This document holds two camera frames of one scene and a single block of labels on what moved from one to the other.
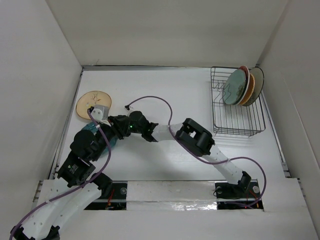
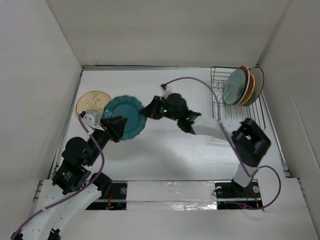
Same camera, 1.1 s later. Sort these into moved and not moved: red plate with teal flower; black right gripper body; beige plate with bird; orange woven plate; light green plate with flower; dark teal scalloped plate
Moved: dark teal scalloped plate; black right gripper body
Not moved: light green plate with flower; red plate with teal flower; orange woven plate; beige plate with bird
